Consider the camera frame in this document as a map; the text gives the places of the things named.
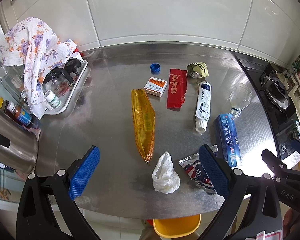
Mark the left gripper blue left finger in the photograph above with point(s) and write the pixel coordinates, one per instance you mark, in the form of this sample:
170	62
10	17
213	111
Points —
81	171

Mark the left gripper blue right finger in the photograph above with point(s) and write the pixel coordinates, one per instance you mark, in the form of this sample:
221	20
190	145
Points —
219	179

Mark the red blue foil wrapper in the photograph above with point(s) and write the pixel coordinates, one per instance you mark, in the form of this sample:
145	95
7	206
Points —
194	169

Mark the blue toothpaste box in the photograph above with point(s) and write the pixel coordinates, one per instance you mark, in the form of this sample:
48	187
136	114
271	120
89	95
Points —
227	140

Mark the white tissue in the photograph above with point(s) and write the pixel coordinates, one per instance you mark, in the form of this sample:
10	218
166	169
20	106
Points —
165	179

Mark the white toothpaste tube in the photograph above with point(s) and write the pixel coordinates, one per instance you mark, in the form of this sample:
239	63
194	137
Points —
203	108

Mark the clear plastic water bottle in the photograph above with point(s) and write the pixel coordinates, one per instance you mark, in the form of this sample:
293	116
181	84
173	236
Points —
239	99

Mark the gold foil snack bag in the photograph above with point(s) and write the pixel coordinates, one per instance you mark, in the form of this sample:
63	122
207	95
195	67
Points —
144	123

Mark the green gold wrapper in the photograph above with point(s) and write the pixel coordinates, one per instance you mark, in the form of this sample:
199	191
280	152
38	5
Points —
197	70

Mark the small orange white box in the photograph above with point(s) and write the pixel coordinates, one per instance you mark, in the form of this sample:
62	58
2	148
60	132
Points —
155	86

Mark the yellow trash bin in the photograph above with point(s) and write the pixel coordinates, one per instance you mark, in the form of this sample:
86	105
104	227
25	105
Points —
177	227

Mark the person's right hand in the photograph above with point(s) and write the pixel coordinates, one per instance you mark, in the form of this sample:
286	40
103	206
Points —
287	223

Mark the black gas stove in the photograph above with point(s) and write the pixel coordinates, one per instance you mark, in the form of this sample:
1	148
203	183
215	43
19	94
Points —
279	107

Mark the stainless steel kettle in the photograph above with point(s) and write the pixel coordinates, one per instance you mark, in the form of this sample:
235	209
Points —
18	146

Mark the white dish tray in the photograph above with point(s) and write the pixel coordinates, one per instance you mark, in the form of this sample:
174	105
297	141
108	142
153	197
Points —
72	90

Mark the white green medicine bottle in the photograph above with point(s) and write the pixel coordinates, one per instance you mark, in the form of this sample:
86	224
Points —
52	99

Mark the brown blue-label bottle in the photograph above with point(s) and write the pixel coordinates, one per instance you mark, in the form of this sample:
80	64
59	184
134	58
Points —
20	114

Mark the glass teapot black lid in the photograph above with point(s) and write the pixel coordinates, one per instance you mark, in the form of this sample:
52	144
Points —
60	78

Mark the blue bottle cap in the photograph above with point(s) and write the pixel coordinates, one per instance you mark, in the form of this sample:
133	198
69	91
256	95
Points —
155	68

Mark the floral patterned cloth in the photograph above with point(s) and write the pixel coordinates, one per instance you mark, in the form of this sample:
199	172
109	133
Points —
33	44

